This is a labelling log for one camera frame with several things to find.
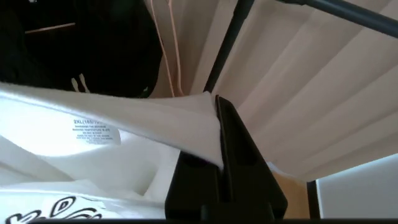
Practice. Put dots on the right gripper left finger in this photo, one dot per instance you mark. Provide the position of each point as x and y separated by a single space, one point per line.
189 189

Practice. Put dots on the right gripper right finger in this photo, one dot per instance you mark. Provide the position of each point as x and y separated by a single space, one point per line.
255 186

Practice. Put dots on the white garment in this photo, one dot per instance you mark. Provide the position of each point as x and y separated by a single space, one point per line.
109 146

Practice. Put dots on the black garment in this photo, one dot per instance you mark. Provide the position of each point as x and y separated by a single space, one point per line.
93 46

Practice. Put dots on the black clothes rack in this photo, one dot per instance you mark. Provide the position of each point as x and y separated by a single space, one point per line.
348 12

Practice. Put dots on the beige curtain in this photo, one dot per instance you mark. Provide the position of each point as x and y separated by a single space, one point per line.
311 102

